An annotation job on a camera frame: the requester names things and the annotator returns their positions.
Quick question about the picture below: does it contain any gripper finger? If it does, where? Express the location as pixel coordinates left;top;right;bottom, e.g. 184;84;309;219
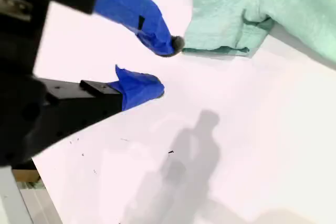
26;64;165;158
93;0;186;57

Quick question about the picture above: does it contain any pale green T-shirt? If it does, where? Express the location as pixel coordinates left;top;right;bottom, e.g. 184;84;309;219
182;0;336;71

